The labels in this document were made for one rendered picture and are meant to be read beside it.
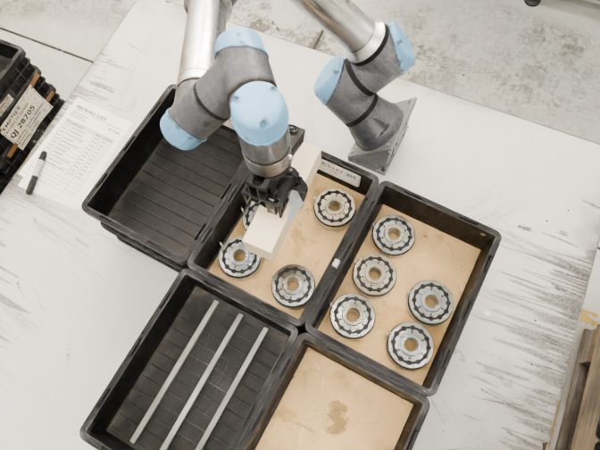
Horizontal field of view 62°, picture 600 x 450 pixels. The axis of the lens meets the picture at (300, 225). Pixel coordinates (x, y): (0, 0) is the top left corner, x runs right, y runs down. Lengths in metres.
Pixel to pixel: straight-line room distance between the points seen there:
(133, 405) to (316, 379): 0.41
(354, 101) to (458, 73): 1.33
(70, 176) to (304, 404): 0.94
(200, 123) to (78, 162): 0.86
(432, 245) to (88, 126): 1.07
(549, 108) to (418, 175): 1.24
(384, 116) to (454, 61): 1.32
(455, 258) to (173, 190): 0.73
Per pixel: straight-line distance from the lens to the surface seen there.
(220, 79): 0.76
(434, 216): 1.22
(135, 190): 1.37
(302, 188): 0.89
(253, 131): 0.67
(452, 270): 1.25
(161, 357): 1.23
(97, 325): 1.44
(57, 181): 1.63
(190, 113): 0.81
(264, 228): 0.96
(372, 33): 1.23
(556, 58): 2.80
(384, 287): 1.18
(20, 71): 2.15
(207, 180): 1.33
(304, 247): 1.23
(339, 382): 1.17
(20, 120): 2.20
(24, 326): 1.53
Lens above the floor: 2.00
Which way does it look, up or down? 69 degrees down
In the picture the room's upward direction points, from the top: 6 degrees counter-clockwise
